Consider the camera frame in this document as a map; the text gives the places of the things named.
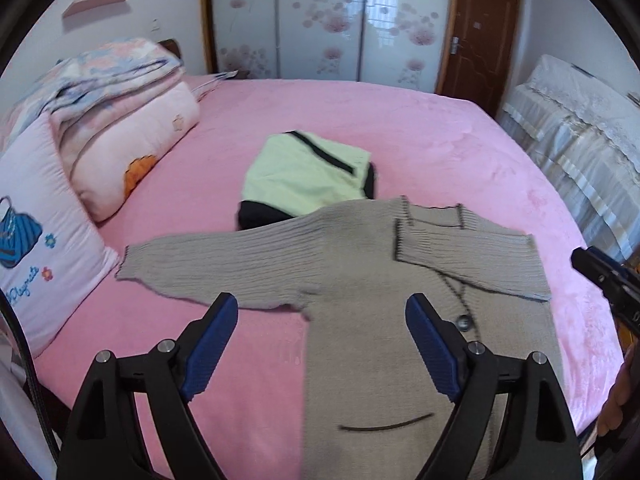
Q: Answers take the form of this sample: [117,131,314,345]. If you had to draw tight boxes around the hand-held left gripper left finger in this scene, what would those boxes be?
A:
[56,291,240,480]

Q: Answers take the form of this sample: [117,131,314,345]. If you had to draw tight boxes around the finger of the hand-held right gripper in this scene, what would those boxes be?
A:
[571,246,640,337]

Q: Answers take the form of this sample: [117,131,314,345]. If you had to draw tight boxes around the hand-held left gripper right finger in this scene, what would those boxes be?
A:
[405,293,584,480]

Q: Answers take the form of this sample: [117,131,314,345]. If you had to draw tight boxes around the grey knit sweater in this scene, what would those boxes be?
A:
[115,196,566,480]

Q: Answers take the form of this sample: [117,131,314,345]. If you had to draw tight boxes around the person's right hand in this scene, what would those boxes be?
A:
[597,345,629,437]

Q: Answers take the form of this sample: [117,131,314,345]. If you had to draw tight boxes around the furniture under white lace cover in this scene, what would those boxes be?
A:
[500,54,640,263]

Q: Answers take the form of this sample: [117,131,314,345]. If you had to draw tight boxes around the pink pillow with bag print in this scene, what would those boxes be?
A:
[0,110,121,358]

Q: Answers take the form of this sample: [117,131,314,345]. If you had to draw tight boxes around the light green black-trimmed garment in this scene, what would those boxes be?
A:
[236,131,377,233]

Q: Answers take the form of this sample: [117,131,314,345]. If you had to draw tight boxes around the white cloth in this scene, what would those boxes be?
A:
[0,330,51,480]

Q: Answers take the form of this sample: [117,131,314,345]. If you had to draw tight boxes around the pink bed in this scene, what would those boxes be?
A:
[35,76,626,480]

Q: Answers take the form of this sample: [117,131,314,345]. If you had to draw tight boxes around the pink pillow with orange flower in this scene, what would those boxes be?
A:
[60,80,202,223]

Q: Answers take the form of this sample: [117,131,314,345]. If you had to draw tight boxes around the brown wooden door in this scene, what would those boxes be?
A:
[436,0,523,116]

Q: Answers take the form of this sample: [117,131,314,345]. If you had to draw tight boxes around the folded floral quilt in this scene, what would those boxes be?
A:
[0,37,183,156]

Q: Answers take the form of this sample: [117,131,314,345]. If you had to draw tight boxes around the floral sliding door wardrobe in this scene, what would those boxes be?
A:
[200,0,456,92]

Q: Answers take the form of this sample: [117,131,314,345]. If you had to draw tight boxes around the black cable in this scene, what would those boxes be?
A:
[0,295,61,480]

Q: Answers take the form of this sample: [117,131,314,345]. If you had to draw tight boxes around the pink wall shelf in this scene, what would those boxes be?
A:
[62,0,140,20]

